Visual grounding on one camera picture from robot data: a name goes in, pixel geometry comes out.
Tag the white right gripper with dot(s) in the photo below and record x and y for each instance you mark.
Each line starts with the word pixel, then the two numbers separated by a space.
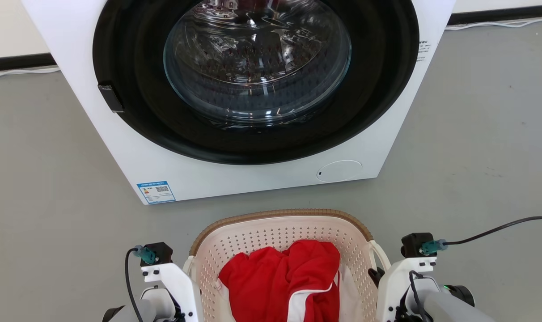
pixel 394 286

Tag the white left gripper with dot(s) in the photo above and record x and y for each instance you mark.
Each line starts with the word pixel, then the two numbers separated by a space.
pixel 181 286

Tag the cream perforated laundry basket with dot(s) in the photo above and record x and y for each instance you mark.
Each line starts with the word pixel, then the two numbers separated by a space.
pixel 271 232

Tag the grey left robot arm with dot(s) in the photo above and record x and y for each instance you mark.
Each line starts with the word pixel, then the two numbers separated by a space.
pixel 141 311

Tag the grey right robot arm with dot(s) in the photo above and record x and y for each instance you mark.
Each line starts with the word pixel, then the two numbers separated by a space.
pixel 450 308

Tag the white garment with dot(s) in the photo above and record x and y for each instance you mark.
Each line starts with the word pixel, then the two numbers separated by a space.
pixel 349 299

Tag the red garment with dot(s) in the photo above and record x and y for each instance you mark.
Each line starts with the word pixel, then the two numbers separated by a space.
pixel 271 281

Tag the blue energy label sticker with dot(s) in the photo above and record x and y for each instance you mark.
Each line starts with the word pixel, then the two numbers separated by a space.
pixel 156 192

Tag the round white filter cover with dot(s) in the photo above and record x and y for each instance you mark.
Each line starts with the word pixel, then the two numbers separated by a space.
pixel 339 171

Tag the white front-load washing machine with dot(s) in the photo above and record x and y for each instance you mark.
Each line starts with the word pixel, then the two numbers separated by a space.
pixel 119 147

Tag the small printed text sticker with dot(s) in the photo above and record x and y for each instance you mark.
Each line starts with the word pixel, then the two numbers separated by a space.
pixel 423 50

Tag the black round washer door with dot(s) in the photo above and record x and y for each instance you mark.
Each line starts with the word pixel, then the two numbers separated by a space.
pixel 132 53

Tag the black baseboard strip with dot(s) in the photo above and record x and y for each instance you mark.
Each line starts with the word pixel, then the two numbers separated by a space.
pixel 16 61
pixel 499 14

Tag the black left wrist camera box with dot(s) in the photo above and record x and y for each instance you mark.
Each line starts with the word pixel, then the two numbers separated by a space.
pixel 159 252

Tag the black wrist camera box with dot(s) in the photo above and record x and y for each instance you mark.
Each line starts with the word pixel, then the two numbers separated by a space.
pixel 159 252
pixel 414 244

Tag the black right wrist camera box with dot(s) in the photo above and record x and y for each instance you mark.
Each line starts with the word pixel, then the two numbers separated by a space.
pixel 414 244

